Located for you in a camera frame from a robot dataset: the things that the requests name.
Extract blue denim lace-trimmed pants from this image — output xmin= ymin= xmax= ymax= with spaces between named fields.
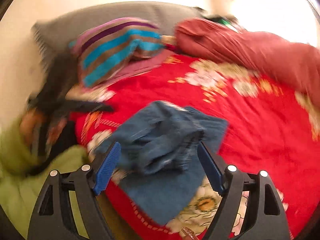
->
xmin=93 ymin=101 xmax=228 ymax=225

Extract green sleeved left forearm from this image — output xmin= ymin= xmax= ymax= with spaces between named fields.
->
xmin=1 ymin=122 xmax=40 ymax=178

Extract left hand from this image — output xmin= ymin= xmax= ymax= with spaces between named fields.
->
xmin=19 ymin=108 xmax=68 ymax=148

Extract right hand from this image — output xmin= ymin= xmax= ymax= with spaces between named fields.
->
xmin=181 ymin=227 xmax=199 ymax=240

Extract green clothed lap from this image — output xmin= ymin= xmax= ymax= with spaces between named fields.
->
xmin=1 ymin=146 xmax=87 ymax=238

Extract striped towel covered pillow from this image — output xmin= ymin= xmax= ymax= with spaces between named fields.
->
xmin=68 ymin=17 xmax=164 ymax=88

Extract grey quilted headboard cushion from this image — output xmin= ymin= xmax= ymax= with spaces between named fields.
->
xmin=32 ymin=2 xmax=202 ymax=69

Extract pink quilted pillow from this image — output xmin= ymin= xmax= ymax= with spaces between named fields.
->
xmin=99 ymin=49 xmax=174 ymax=86

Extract red floral bed blanket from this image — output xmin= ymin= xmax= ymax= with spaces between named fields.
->
xmin=71 ymin=54 xmax=319 ymax=239

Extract rust red rolled duvet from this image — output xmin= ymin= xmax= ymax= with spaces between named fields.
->
xmin=175 ymin=18 xmax=319 ymax=106

